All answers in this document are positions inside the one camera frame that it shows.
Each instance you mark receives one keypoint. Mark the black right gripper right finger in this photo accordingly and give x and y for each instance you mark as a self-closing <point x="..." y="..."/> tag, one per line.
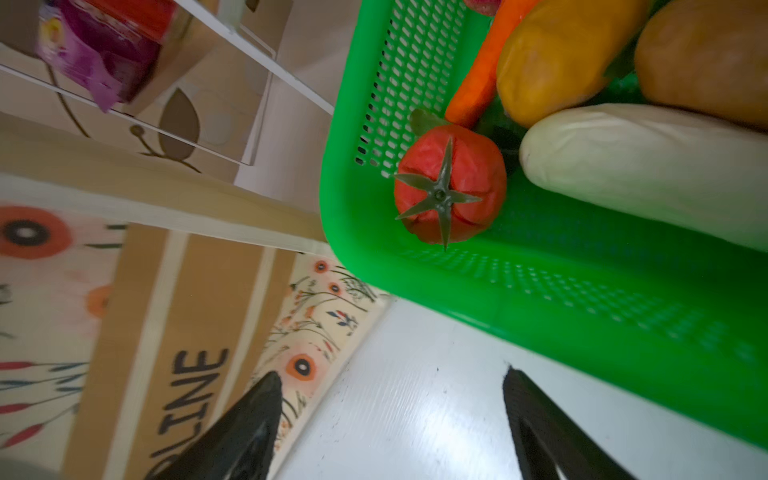
<point x="547" y="442"/>

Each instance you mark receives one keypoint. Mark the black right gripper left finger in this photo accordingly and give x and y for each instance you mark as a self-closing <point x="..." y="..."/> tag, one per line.
<point x="241" y="444"/>

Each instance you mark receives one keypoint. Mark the cream floral tote bag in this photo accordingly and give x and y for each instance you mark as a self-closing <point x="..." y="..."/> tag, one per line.
<point x="140" y="302"/>

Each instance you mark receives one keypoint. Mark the purple lot 100 candy bag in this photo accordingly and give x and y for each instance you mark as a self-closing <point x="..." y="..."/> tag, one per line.
<point x="99" y="52"/>

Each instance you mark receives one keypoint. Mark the green vegetable basket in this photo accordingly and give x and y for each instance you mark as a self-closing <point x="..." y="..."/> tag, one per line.
<point x="674" y="316"/>

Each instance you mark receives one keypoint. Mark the red tomato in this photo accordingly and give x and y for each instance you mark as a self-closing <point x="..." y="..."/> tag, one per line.
<point x="450" y="185"/>

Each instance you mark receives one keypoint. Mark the white cucumber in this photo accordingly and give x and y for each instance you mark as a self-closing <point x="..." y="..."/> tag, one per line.
<point x="662" y="164"/>

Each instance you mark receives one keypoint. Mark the orange carrot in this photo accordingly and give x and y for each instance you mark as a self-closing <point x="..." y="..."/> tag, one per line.
<point x="478" y="89"/>

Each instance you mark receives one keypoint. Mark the white wooden shelf rack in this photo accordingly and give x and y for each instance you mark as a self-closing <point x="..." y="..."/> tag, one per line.
<point x="201" y="109"/>

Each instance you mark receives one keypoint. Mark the yellow potato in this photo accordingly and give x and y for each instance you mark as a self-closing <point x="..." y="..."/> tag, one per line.
<point x="556" y="58"/>

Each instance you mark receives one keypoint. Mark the brown kiwi potato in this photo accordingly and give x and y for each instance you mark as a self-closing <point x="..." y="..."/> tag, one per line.
<point x="708" y="57"/>

